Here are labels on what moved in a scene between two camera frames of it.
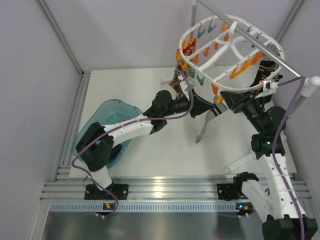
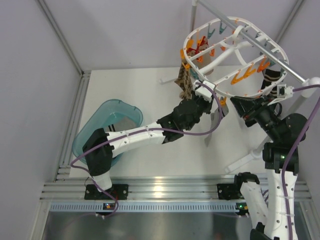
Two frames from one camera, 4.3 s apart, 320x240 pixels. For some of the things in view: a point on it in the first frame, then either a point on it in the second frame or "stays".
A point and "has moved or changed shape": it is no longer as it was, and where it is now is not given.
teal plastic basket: x=109 y=112 stays
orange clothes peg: x=219 y=99 has moved or changed shape
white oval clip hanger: x=225 y=51 has moved or changed shape
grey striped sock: x=217 y=109 -> x=215 y=118
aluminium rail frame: x=144 y=194 stays
